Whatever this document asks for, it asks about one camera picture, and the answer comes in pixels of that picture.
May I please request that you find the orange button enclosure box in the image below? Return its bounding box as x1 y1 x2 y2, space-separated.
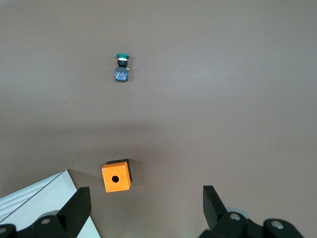
101 158 133 193

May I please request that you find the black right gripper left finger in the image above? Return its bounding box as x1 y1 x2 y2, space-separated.
0 186 92 238

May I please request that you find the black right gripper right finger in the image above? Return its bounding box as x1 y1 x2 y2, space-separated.
198 185 304 238

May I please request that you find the white plastic drawer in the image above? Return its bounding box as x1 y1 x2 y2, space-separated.
0 171 65 209
0 169 67 203
0 173 62 223
0 172 64 215

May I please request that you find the white drawer cabinet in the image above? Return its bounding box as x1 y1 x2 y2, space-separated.
0 168 101 238

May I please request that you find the green mushroom push button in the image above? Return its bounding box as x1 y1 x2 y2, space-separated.
114 53 131 84

